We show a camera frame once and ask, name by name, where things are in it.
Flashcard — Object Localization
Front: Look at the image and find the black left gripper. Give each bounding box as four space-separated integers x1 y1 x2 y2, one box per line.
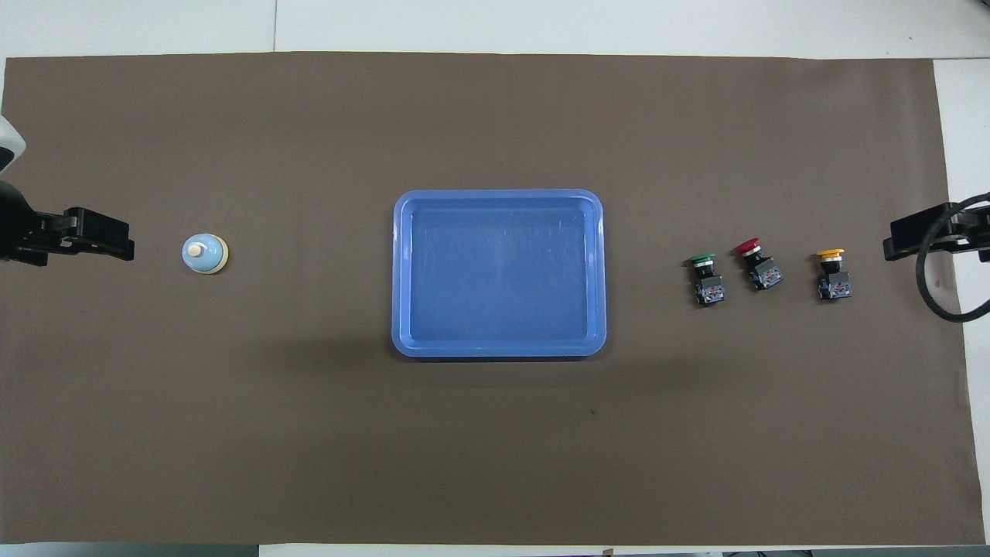
0 182 135 268

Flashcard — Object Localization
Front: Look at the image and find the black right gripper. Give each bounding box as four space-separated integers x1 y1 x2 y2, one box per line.
884 203 990 262

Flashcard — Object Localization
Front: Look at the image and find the yellow mushroom push button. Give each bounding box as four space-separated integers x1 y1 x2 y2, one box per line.
815 248 852 302

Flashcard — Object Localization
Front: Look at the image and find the red mushroom push button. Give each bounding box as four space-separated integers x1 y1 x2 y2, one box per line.
732 238 783 292

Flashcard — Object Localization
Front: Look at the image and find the green mushroom push button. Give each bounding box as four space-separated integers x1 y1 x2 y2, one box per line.
686 252 728 307

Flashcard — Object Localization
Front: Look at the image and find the blue service bell cream base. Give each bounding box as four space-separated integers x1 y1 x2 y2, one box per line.
182 233 230 275

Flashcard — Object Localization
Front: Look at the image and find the blue plastic tray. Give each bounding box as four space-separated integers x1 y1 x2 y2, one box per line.
391 189 608 358

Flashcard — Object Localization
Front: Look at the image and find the brown table mat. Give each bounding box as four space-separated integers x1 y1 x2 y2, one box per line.
0 51 987 546

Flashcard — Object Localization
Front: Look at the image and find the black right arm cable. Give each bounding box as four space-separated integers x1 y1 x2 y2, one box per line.
915 192 990 323

